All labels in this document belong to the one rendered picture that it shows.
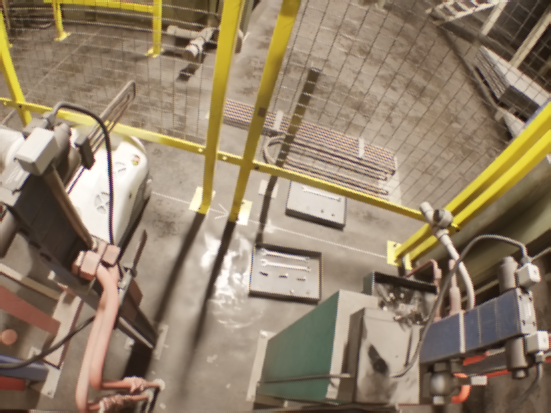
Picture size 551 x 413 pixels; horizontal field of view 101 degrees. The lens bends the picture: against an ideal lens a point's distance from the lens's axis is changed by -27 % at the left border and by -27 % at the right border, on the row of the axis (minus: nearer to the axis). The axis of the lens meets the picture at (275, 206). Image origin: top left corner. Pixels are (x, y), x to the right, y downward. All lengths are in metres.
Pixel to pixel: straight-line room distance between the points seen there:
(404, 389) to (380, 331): 0.13
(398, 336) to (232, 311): 0.94
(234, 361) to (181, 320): 0.29
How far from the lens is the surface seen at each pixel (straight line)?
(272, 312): 1.48
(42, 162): 0.35
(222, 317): 1.44
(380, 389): 0.63
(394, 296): 0.87
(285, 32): 0.94
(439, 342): 0.64
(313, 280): 1.59
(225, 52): 1.02
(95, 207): 1.38
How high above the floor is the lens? 1.40
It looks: 55 degrees down
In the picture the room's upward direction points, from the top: 24 degrees clockwise
